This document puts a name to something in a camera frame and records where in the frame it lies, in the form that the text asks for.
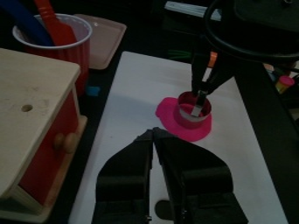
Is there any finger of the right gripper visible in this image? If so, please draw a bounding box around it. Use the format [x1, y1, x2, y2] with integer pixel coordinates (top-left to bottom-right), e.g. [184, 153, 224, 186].
[204, 54, 236, 96]
[190, 37, 210, 96]

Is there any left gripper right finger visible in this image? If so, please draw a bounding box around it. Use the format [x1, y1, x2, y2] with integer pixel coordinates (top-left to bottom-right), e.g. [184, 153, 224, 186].
[153, 126, 250, 224]

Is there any wooden drawer box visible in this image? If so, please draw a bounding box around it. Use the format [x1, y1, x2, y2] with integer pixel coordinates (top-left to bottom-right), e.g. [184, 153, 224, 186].
[0, 47, 89, 224]

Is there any white cutting board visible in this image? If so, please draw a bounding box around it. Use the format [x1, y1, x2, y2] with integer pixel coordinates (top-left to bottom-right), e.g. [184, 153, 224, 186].
[68, 51, 289, 224]

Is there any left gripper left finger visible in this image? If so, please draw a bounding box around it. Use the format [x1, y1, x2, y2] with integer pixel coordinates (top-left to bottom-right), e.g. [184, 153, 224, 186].
[94, 128, 154, 224]

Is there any black cable loop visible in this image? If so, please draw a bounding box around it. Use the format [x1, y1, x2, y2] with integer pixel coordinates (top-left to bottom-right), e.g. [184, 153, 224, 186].
[202, 0, 299, 64]

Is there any white flat strip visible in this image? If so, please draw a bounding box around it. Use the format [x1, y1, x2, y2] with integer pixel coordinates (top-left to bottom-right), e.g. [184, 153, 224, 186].
[162, 0, 224, 22]

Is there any small green object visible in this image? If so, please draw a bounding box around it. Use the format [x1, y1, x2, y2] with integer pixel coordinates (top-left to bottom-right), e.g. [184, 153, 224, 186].
[166, 49, 193, 61]

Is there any small blue block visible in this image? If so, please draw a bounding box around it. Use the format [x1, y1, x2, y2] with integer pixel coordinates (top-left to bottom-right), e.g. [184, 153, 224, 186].
[85, 85, 101, 97]

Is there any red plastic spatula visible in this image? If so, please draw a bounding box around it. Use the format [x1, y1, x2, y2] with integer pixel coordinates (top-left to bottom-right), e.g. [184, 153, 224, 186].
[31, 0, 80, 47]

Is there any red plastic cup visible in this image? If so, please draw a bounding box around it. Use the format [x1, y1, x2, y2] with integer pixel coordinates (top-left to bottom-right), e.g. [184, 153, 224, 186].
[10, 12, 94, 98]

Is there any yellow tub with pink lid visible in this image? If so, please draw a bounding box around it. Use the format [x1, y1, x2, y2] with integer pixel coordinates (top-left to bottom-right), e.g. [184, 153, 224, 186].
[274, 74, 296, 95]

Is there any red drawer with wooden knob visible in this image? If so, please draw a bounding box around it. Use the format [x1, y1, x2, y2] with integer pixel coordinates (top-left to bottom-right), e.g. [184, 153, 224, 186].
[17, 87, 81, 206]

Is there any blue plastic utensil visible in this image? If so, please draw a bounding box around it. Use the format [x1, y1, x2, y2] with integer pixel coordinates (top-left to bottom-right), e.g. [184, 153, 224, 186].
[0, 0, 54, 47]

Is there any flat pink dough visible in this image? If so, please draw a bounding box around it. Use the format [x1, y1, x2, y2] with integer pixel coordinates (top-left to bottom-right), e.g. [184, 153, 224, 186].
[153, 96, 213, 144]

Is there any round metal dough cutter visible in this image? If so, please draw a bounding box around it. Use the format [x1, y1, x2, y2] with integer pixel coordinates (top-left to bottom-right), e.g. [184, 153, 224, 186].
[172, 90, 212, 130]

